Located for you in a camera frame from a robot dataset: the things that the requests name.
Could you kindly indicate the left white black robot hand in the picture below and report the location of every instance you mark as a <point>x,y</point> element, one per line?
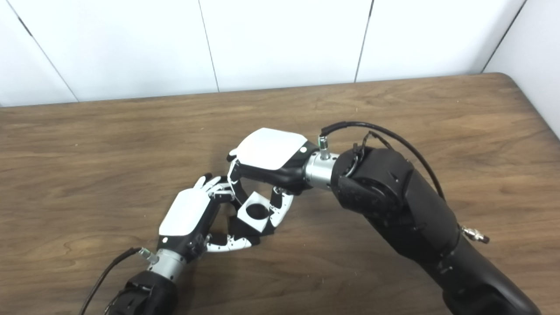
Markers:
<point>188,214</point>

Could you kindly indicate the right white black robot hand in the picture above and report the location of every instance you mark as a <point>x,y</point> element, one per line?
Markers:
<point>271,148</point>

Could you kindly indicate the black peg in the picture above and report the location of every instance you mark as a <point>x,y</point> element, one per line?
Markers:
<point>240,230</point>

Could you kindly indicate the white square piece with hole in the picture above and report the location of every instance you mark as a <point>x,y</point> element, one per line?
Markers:
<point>258,223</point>

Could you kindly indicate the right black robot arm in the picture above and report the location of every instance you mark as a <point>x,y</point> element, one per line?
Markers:
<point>407,205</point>

